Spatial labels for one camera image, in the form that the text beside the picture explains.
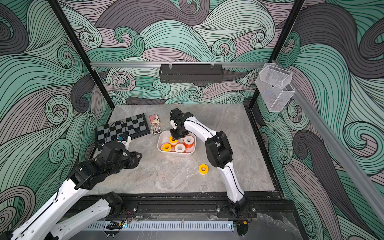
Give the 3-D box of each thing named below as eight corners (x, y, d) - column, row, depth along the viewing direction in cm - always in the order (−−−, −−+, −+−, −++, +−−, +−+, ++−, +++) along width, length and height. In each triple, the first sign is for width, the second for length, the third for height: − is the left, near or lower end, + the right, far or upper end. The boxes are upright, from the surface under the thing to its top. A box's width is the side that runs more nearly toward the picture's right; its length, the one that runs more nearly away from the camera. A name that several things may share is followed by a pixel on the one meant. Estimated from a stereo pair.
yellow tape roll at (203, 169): (198, 174, 87) (199, 172, 85) (198, 165, 90) (198, 164, 88) (208, 174, 87) (209, 172, 85) (207, 165, 90) (208, 164, 88)
